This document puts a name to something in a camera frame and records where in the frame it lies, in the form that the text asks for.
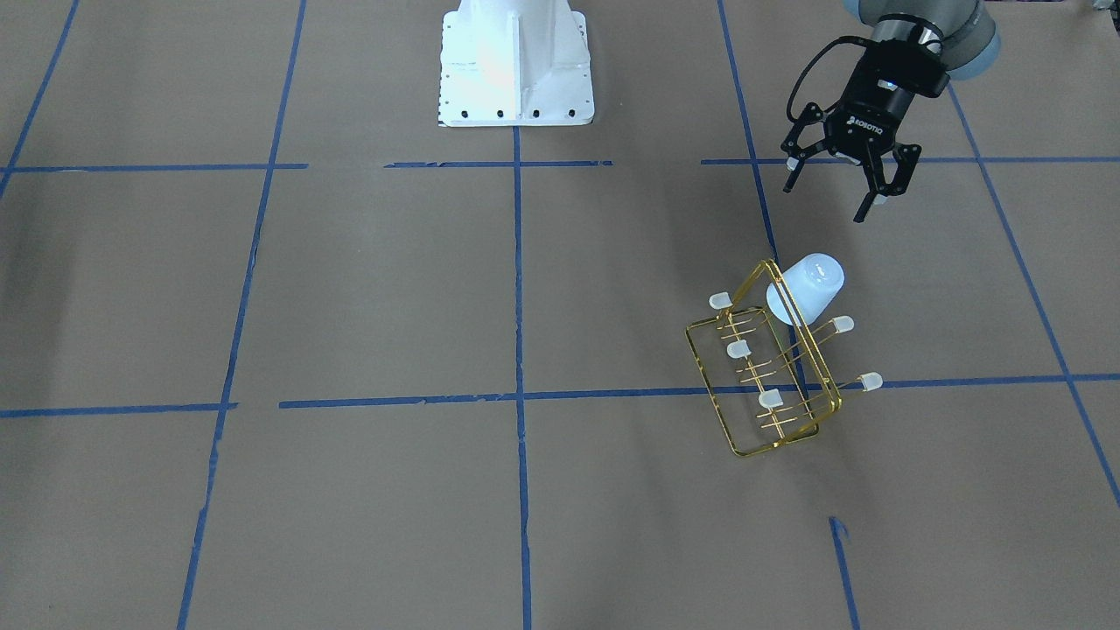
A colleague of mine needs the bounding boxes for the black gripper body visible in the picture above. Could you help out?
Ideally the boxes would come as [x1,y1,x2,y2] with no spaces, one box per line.
[822,37,949,166]

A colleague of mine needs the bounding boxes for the light blue cup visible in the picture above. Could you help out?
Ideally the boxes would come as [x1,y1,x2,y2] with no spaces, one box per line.
[766,254,844,326]

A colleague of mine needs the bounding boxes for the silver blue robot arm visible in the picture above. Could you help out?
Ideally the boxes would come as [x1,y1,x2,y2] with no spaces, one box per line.
[780,1,1004,223]

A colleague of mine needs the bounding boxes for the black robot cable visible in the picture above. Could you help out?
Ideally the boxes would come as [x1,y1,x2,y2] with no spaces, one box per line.
[786,35,867,123]

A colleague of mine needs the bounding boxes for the gold wire cup holder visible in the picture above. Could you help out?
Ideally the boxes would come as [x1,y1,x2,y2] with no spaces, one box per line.
[684,259,885,458]

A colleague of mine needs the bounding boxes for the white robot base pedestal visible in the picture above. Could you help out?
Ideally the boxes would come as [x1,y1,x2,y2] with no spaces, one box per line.
[437,1,596,128]

